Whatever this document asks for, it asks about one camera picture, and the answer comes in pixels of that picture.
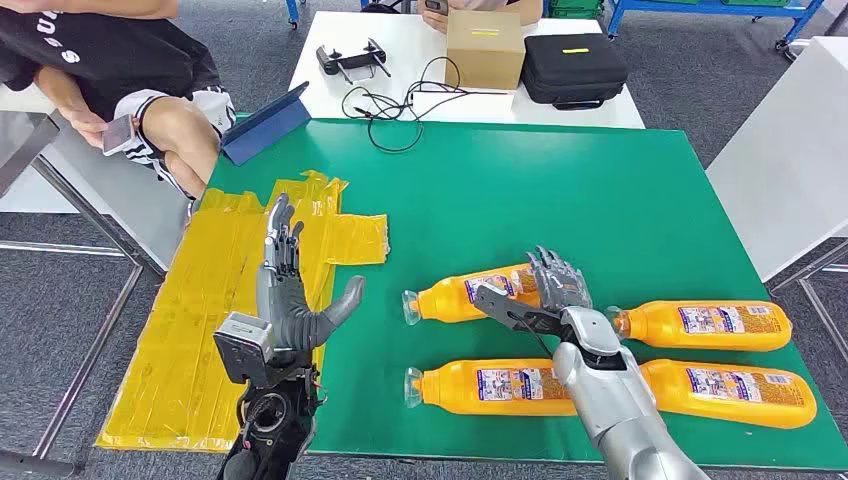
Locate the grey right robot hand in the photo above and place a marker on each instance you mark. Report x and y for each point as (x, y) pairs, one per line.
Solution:
(563, 285)

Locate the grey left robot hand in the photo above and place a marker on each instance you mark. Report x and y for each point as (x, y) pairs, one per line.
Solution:
(285, 311)

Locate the orange detergent bottle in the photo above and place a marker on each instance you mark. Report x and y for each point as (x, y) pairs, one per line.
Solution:
(662, 391)
(662, 331)
(444, 298)
(450, 391)

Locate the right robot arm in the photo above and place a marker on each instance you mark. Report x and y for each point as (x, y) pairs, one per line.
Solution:
(616, 404)

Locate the green table mat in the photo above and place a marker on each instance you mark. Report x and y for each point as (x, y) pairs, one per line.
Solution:
(530, 199)

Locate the blue tablet case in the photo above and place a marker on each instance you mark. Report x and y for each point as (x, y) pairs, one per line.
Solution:
(265, 129)

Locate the white table metal legs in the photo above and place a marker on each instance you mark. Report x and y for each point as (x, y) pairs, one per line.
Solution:
(119, 199)
(782, 166)

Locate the black zip case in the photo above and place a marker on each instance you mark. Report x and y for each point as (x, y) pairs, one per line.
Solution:
(570, 73)

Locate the brown cardboard box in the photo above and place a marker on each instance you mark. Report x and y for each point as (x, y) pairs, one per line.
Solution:
(484, 60)

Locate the smartphone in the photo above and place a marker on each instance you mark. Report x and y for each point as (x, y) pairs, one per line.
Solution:
(119, 136)

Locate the black phone holder controller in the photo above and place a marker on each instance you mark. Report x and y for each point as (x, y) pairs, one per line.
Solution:
(344, 61)

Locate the green plastic crates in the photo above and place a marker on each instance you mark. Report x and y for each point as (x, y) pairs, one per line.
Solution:
(576, 8)

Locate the person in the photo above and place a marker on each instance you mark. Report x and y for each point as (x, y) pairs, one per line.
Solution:
(434, 20)
(99, 53)

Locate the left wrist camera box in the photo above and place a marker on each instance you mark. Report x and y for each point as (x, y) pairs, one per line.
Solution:
(242, 348)

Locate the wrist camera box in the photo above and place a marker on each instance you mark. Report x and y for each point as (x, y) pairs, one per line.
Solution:
(510, 311)
(242, 348)

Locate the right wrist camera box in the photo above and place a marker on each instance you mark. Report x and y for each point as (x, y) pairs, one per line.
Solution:
(510, 311)

